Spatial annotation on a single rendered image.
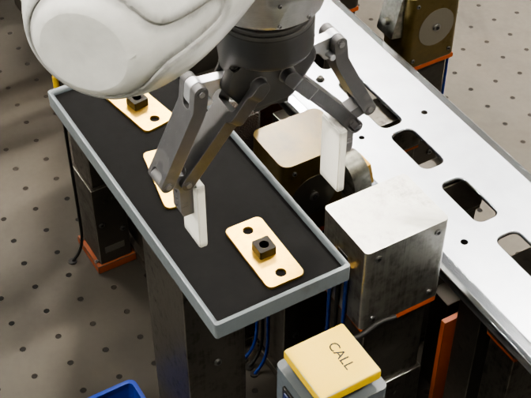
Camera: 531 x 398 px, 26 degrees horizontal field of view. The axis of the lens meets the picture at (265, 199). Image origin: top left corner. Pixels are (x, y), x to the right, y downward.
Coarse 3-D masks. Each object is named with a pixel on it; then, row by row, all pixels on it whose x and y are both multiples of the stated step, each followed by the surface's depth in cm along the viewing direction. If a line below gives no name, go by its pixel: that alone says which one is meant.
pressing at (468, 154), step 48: (336, 0) 162; (384, 48) 154; (336, 96) 146; (384, 96) 146; (432, 96) 146; (384, 144) 139; (432, 144) 139; (480, 144) 139; (432, 192) 133; (480, 192) 133; (528, 192) 133; (480, 240) 128; (528, 240) 128; (480, 288) 123; (528, 288) 123; (528, 336) 118
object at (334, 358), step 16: (320, 336) 97; (336, 336) 97; (352, 336) 98; (288, 352) 96; (304, 352) 96; (320, 352) 96; (336, 352) 96; (352, 352) 96; (304, 368) 95; (320, 368) 95; (336, 368) 95; (352, 368) 95; (368, 368) 95; (304, 384) 95; (320, 384) 94; (336, 384) 94; (352, 384) 94
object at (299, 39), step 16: (240, 32) 83; (256, 32) 83; (272, 32) 83; (288, 32) 83; (304, 32) 84; (224, 48) 85; (240, 48) 84; (256, 48) 84; (272, 48) 84; (288, 48) 84; (304, 48) 85; (224, 64) 87; (240, 64) 85; (256, 64) 85; (272, 64) 85; (288, 64) 85; (304, 64) 90; (224, 80) 87; (240, 80) 87; (272, 80) 89; (240, 96) 88; (272, 96) 90; (288, 96) 91
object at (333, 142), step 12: (324, 120) 99; (336, 120) 98; (324, 132) 99; (336, 132) 97; (324, 144) 100; (336, 144) 98; (324, 156) 101; (336, 156) 99; (324, 168) 102; (336, 168) 100; (336, 180) 101
